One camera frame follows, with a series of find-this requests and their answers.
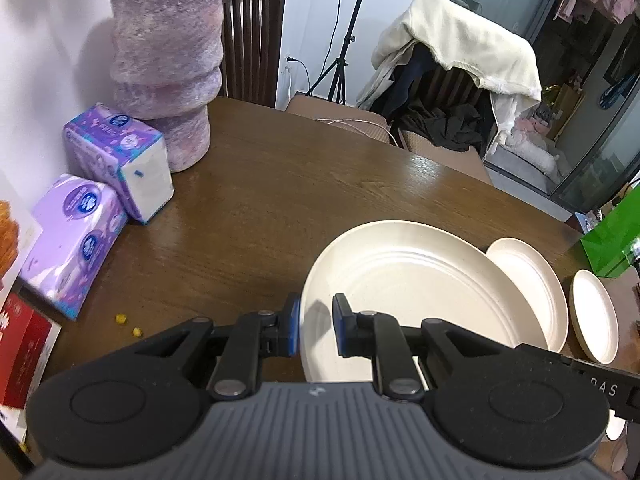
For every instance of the dark wooden chair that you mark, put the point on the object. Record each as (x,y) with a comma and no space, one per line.
(250,35)

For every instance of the purple tissue pack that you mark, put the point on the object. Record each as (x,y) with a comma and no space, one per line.
(70,240)
(115,145)

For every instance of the chair draped with clothes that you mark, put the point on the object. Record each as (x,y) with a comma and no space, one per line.
(465,35)

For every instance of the dark framed glass door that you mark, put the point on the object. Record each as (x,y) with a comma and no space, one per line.
(560,170)

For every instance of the dark blue garment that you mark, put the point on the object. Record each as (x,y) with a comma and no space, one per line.
(410,75)

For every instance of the black tripod stand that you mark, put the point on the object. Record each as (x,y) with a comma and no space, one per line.
(350,25)

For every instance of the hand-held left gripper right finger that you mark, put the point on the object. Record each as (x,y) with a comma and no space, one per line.
(341,330)

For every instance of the purple textured vase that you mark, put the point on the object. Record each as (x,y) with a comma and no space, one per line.
(165,60)

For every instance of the large cream plate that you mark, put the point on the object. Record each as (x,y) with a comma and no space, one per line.
(425,280)

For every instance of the white box with orange print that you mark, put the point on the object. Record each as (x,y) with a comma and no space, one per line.
(7,240)

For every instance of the white wall socket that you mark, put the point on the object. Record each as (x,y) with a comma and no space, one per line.
(288,72)

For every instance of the red box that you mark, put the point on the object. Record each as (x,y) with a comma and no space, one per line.
(25,355)

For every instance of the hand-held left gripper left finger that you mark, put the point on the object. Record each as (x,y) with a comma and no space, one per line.
(292,327)

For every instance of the clothes-draped wooden chair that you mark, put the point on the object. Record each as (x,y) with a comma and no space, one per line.
(450,87)

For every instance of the green paper bag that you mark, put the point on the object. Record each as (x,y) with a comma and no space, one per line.
(615,240)

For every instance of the tan seat cushion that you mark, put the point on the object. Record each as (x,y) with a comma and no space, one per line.
(450,165)
(340,110)

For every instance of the scattered yellow kernels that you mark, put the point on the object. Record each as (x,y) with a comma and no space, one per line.
(120,318)

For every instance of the small cream plate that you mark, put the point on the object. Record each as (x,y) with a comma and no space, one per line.
(595,310)

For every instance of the medium cream plate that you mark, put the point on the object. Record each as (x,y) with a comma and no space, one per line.
(530,280)

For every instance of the black crumpled clothes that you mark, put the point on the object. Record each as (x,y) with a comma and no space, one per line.
(450,127)

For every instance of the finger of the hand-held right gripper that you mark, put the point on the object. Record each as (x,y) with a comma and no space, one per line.
(545,354)

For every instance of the white plush toy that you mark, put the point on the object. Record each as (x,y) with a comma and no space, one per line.
(535,152)

